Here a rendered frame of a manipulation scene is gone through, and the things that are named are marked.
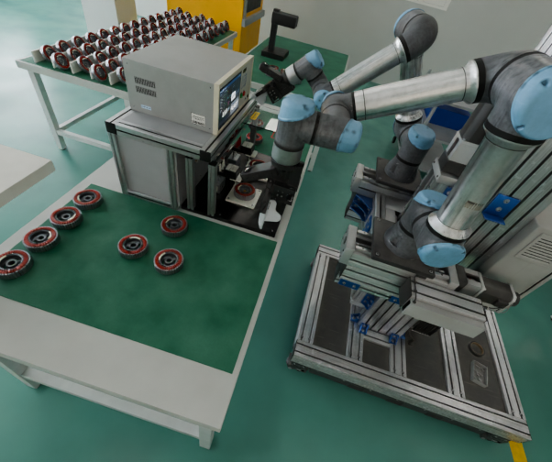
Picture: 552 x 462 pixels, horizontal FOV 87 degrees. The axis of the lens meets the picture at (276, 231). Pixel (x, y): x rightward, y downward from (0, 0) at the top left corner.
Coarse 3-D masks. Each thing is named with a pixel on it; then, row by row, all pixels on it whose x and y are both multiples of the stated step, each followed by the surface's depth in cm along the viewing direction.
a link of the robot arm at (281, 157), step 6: (276, 150) 71; (282, 150) 70; (276, 156) 72; (282, 156) 71; (288, 156) 70; (294, 156) 71; (300, 156) 73; (282, 162) 72; (288, 162) 72; (294, 162) 73
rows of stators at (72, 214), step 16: (80, 192) 131; (96, 192) 133; (64, 208) 123; (80, 208) 128; (64, 224) 119; (32, 240) 112; (48, 240) 111; (0, 256) 103; (16, 256) 106; (0, 272) 99; (16, 272) 101
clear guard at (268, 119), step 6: (258, 108) 158; (264, 108) 160; (252, 114) 153; (264, 114) 155; (270, 114) 157; (276, 114) 158; (246, 120) 147; (252, 120) 148; (258, 120) 149; (264, 120) 150; (270, 120) 151; (276, 120) 153; (258, 126) 145; (264, 126) 146; (270, 126) 147; (276, 126) 148
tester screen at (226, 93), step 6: (228, 84) 118; (234, 84) 124; (222, 90) 113; (228, 90) 119; (234, 90) 126; (222, 96) 115; (228, 96) 122; (222, 102) 116; (228, 102) 124; (222, 108) 119; (228, 108) 126
